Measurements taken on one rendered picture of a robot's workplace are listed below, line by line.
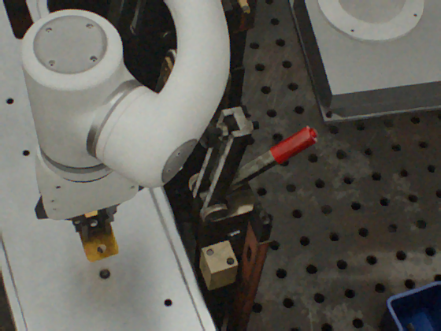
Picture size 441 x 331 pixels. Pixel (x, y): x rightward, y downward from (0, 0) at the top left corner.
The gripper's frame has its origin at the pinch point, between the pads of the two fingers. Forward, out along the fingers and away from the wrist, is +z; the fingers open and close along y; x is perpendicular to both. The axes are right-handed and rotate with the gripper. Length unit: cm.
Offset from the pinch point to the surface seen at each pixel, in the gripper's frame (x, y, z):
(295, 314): 6.2, -28.3, 39.6
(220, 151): -0.8, -15.3, -5.3
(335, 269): 1, -37, 40
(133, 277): 4.4, -3.2, 9.5
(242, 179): 0.6, -17.9, 0.2
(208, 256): 7.4, -11.3, 3.1
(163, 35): -27.8, -17.8, 7.7
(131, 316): 9.1, -1.4, 9.5
